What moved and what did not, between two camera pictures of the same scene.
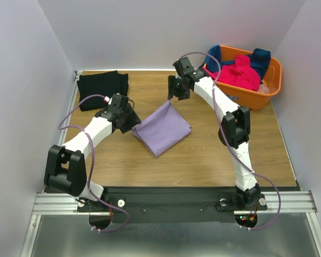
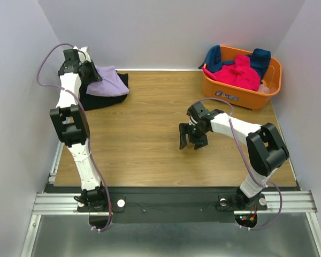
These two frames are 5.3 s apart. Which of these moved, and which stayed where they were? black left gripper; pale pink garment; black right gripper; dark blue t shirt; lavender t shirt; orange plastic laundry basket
Moved: lavender t shirt; black left gripper; black right gripper
Stayed: pale pink garment; orange plastic laundry basket; dark blue t shirt
